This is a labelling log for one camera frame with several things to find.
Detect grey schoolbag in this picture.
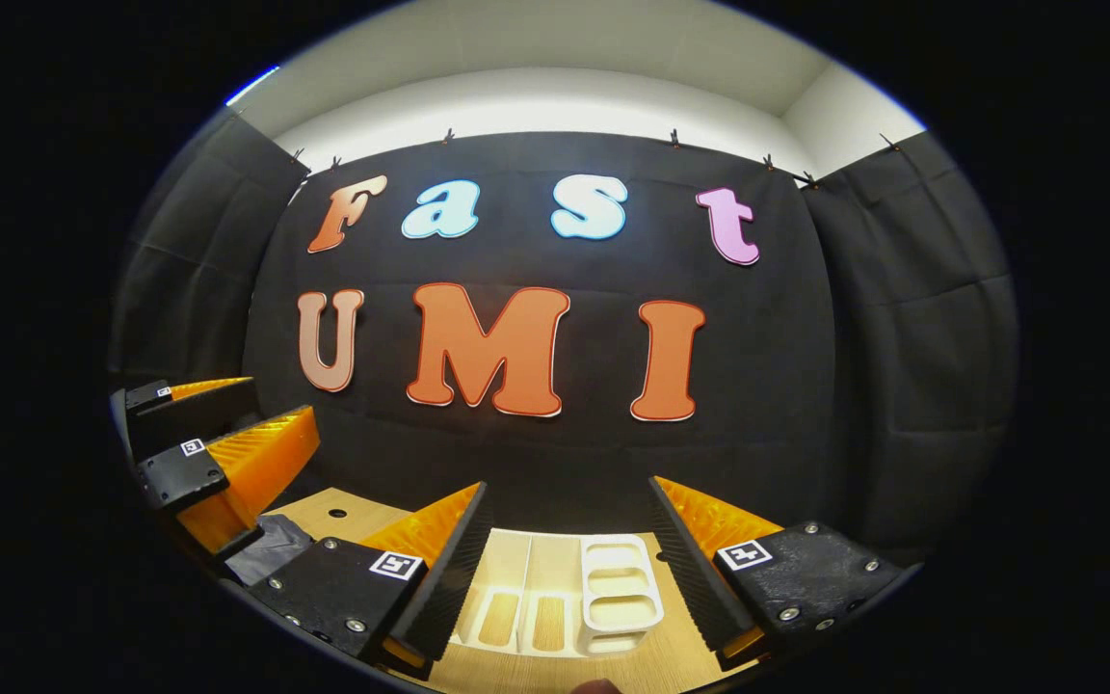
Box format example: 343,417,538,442
223,513,315,587

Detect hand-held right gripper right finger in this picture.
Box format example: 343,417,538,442
648,475,908,673

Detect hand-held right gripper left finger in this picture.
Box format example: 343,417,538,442
247,480,495,681

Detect cream bookshelf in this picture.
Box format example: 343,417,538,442
449,530,667,661

